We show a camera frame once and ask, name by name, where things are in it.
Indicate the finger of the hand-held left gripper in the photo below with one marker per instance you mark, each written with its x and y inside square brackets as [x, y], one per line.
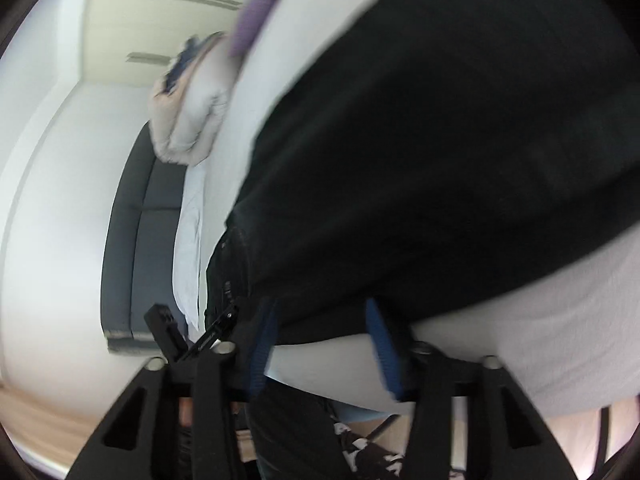
[162, 327]

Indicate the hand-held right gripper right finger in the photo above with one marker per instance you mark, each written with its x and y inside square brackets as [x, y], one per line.
[385, 355]

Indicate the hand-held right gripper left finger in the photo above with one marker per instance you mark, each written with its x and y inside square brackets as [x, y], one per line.
[262, 345]

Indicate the black pants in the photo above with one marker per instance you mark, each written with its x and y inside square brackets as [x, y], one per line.
[425, 160]

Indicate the dark grey headboard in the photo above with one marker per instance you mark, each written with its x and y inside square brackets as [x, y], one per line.
[145, 240]

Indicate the white pillow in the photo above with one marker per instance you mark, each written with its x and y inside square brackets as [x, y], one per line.
[187, 240]

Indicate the black white patterned cloth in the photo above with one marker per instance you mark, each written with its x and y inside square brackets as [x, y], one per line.
[360, 452]

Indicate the bed with white sheet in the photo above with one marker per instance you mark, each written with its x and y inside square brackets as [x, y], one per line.
[550, 340]

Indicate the beige folded duvet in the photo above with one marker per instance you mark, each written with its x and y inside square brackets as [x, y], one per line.
[195, 110]

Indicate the blue-grey folded blanket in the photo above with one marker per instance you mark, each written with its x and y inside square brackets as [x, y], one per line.
[180, 62]

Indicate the cream wardrobe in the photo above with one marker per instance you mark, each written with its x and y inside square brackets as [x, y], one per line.
[130, 25]

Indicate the purple pillow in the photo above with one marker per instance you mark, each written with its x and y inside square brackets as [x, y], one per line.
[252, 20]

